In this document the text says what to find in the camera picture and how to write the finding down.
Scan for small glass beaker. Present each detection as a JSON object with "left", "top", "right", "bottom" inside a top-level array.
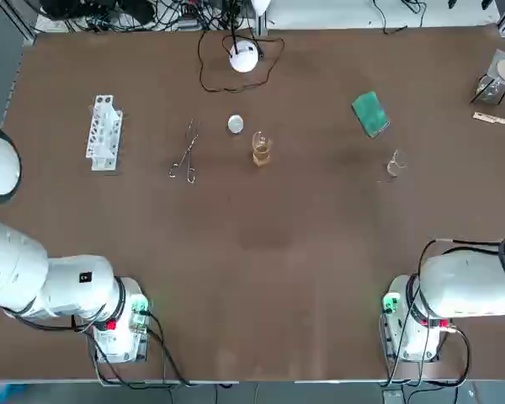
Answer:
[{"left": 385, "top": 149, "right": 407, "bottom": 178}]

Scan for glass beaker with amber liquid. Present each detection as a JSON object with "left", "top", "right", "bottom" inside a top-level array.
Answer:
[{"left": 252, "top": 130, "right": 274, "bottom": 169}]

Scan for metal crucible tongs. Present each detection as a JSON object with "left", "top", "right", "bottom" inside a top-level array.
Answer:
[{"left": 169, "top": 119, "right": 203, "bottom": 184}]

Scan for green sponge cloth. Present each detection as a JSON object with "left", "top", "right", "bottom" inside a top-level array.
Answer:
[{"left": 351, "top": 90, "right": 391, "bottom": 139}]

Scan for white test tube rack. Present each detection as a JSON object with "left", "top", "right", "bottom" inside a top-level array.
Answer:
[{"left": 85, "top": 94, "right": 125, "bottom": 173}]

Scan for black equipment box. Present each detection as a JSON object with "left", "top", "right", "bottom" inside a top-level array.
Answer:
[{"left": 40, "top": 0, "right": 125, "bottom": 20}]

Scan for blue plastic object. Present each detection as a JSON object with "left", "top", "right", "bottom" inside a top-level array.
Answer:
[{"left": 0, "top": 382, "right": 26, "bottom": 404}]

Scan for black lamp cable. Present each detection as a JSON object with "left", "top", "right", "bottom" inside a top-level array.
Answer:
[{"left": 198, "top": 29, "right": 285, "bottom": 93}]

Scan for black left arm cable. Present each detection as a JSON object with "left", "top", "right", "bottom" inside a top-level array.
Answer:
[{"left": 3, "top": 275, "right": 194, "bottom": 388}]

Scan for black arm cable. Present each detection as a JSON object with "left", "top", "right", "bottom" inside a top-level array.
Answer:
[
  {"left": 378, "top": 229, "right": 505, "bottom": 388},
  {"left": 3, "top": 275, "right": 194, "bottom": 388}
]

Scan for desk cable tangle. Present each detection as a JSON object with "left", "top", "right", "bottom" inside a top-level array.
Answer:
[{"left": 58, "top": 0, "right": 253, "bottom": 33}]

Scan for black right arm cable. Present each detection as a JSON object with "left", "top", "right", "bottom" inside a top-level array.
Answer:
[{"left": 378, "top": 229, "right": 505, "bottom": 388}]

